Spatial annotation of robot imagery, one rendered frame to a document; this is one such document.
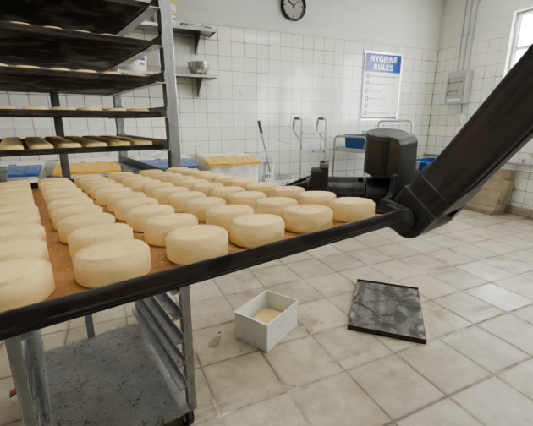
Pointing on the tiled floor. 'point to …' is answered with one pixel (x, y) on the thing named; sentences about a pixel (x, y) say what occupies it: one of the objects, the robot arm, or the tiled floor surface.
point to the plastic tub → (266, 319)
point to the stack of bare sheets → (387, 311)
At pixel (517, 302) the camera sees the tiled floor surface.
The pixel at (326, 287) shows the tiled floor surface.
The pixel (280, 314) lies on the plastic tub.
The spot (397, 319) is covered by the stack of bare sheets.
